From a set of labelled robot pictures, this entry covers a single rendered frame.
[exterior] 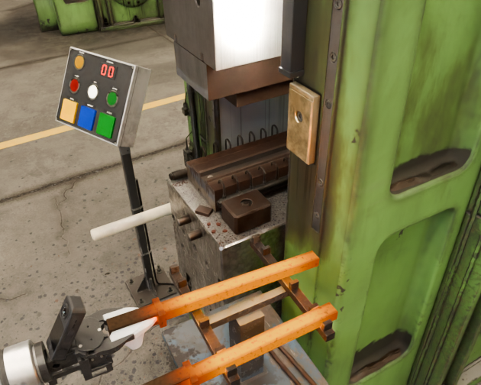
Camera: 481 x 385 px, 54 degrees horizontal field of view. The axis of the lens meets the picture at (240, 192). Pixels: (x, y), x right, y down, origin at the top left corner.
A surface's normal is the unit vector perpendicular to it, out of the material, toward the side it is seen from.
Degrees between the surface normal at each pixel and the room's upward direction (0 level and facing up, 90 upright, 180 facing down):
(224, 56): 90
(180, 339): 0
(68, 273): 0
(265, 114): 90
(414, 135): 89
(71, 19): 90
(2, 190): 0
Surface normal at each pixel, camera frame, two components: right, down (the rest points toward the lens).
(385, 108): 0.49, 0.50
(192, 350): -0.02, -0.80
